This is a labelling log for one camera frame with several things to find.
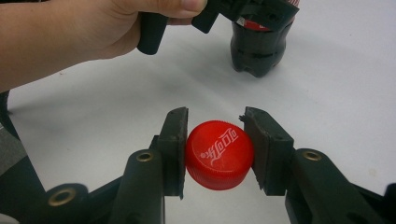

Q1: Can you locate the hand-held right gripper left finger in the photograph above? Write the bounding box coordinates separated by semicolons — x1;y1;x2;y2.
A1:
107;106;190;224

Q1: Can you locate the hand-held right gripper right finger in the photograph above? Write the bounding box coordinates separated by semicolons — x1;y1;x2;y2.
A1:
238;105;388;224

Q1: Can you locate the dark soda bottle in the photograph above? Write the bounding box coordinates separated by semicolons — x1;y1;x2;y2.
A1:
229;0;302;78

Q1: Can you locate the red bottle cap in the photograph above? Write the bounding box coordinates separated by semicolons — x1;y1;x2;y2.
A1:
184;119;255;191

